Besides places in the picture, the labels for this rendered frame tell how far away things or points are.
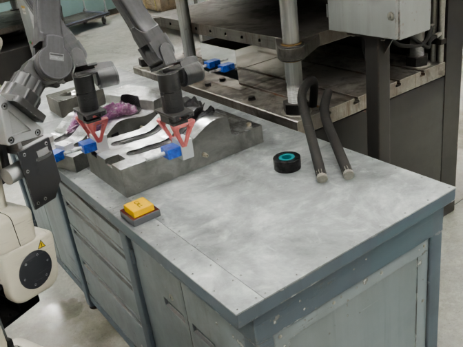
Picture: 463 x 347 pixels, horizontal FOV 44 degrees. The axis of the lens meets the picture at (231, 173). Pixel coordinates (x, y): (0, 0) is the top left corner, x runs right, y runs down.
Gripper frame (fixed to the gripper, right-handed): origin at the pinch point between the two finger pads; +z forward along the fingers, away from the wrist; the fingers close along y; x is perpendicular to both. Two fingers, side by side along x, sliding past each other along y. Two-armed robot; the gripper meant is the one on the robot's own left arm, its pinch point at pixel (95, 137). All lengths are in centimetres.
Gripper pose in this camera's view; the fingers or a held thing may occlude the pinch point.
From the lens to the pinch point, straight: 178.2
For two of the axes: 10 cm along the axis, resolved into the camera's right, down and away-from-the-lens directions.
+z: 0.9, 8.9, 4.4
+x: -8.0, 3.3, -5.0
